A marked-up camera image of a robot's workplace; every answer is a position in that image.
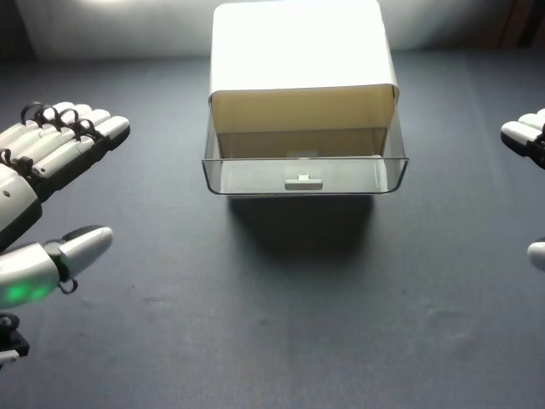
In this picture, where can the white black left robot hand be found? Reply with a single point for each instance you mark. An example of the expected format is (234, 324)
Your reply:
(17, 187)

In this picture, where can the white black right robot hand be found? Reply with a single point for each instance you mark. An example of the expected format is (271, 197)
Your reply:
(521, 132)

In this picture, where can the grey table cloth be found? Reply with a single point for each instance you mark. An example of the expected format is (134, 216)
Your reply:
(170, 332)

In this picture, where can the white box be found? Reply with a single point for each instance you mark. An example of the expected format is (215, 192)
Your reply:
(298, 51)

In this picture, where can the clear plastic drawer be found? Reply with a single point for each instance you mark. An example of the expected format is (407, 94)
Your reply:
(255, 179)

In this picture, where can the white backdrop board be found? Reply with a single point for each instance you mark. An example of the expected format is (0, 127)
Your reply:
(127, 25)

